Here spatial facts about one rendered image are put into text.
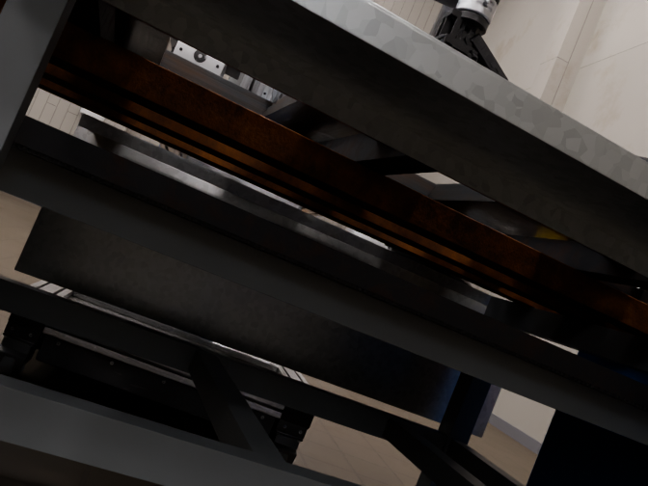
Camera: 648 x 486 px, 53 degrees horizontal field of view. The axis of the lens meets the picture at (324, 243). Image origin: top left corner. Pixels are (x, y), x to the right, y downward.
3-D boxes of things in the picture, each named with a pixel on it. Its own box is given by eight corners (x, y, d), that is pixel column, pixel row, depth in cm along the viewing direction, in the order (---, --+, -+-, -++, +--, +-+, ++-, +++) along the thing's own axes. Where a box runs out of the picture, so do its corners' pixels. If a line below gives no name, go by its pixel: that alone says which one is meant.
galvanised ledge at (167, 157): (526, 323, 187) (530, 313, 187) (77, 124, 146) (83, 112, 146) (489, 310, 206) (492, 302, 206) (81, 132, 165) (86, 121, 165)
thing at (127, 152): (481, 438, 185) (526, 323, 187) (13, 269, 144) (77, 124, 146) (474, 433, 189) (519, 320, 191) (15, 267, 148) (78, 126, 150)
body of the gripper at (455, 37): (418, 67, 130) (440, 13, 131) (452, 88, 133) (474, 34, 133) (436, 61, 123) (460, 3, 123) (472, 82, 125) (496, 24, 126)
